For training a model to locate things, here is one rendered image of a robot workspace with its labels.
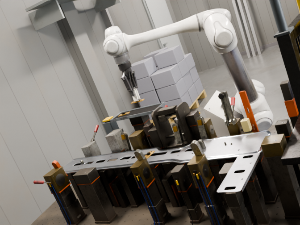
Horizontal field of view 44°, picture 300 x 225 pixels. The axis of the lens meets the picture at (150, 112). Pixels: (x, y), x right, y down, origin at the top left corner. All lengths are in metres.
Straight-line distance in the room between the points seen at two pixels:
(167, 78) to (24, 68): 2.19
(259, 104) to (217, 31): 0.55
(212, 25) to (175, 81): 3.80
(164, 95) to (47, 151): 2.16
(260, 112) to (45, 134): 2.98
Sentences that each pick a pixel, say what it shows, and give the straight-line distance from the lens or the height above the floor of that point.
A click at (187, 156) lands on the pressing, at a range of 1.86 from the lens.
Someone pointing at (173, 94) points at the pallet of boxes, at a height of 0.45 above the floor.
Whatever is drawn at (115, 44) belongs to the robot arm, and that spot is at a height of 1.62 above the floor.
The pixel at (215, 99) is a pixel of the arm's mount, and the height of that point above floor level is 1.00.
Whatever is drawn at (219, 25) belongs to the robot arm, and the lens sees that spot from 1.94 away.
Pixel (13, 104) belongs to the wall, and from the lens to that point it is 4.39.
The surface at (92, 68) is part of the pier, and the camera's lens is 5.33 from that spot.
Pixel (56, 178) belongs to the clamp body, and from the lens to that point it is 2.31.
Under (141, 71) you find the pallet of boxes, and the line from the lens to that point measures 5.87.
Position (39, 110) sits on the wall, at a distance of 4.64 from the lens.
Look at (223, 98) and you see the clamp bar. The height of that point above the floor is 1.18.
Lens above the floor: 1.70
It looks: 14 degrees down
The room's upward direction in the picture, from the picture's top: 22 degrees counter-clockwise
